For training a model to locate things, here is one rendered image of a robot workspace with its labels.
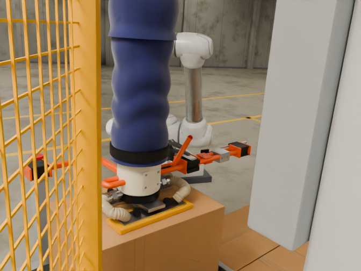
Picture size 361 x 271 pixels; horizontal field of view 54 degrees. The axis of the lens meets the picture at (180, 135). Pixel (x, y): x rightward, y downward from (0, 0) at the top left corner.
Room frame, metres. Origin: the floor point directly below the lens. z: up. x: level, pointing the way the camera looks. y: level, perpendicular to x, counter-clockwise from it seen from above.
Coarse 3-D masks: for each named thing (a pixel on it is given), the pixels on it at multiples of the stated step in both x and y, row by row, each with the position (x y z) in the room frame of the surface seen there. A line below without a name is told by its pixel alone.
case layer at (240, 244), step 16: (224, 224) 1.84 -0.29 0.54; (240, 224) 1.85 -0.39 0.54; (224, 240) 1.68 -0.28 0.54; (240, 240) 1.69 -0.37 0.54; (256, 240) 1.70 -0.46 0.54; (224, 256) 1.53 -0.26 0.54; (240, 256) 1.54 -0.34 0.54; (256, 256) 1.55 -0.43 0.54; (272, 256) 1.56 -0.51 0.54; (288, 256) 1.57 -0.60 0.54; (304, 256) 1.58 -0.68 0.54
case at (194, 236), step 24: (168, 192) 1.39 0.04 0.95; (192, 192) 1.41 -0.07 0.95; (192, 216) 1.21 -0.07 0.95; (216, 216) 1.28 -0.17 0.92; (48, 240) 1.23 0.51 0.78; (120, 240) 1.02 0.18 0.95; (144, 240) 1.06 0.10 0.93; (168, 240) 1.12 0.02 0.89; (192, 240) 1.20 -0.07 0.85; (216, 240) 1.29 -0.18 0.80; (120, 264) 1.00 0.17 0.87; (144, 264) 1.06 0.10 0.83; (168, 264) 1.13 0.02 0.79; (192, 264) 1.21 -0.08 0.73; (216, 264) 1.30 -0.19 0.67
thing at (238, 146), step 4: (232, 144) 1.67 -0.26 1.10; (236, 144) 1.67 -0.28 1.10; (240, 144) 1.67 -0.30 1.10; (244, 144) 1.68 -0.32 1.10; (232, 148) 1.64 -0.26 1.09; (236, 148) 1.62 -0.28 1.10; (240, 148) 1.61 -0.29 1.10; (244, 148) 1.65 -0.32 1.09; (248, 148) 1.66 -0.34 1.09; (240, 152) 1.61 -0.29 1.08; (244, 152) 1.65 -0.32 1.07; (248, 152) 1.66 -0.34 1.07; (236, 156) 1.62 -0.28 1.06; (240, 156) 1.61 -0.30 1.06
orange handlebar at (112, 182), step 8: (232, 152) 1.59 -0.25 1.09; (104, 160) 1.38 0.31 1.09; (200, 160) 1.45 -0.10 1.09; (208, 160) 1.48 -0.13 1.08; (112, 168) 1.31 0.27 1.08; (168, 168) 1.33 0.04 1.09; (176, 168) 1.36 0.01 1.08; (104, 184) 1.15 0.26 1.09; (112, 184) 1.16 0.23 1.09; (120, 184) 1.18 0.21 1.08
